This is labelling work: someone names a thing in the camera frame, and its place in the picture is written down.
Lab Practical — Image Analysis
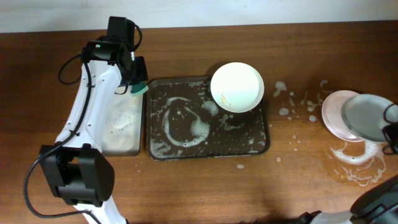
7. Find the dark brown plastic tray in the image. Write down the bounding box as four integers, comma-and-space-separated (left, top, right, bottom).
146, 77, 271, 161

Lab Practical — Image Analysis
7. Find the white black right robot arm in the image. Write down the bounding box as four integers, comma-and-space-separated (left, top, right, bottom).
294, 175, 397, 224

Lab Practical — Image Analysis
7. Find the white plate being scrubbed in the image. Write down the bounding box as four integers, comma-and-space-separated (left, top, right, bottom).
322, 90, 363, 142

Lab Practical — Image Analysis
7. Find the green yellow sponge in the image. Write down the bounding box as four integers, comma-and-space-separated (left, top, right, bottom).
129, 82, 149, 96

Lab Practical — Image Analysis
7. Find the grey tray with soapy water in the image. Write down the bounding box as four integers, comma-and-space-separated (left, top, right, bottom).
101, 92, 144, 156

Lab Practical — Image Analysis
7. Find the white plate with red stain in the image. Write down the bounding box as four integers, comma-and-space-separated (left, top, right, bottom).
341, 94, 397, 142

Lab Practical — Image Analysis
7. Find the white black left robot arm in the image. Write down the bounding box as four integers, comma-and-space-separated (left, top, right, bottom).
37, 39, 147, 223

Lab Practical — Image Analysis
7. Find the white plate at tray corner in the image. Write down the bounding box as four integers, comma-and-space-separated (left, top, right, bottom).
210, 62, 265, 113

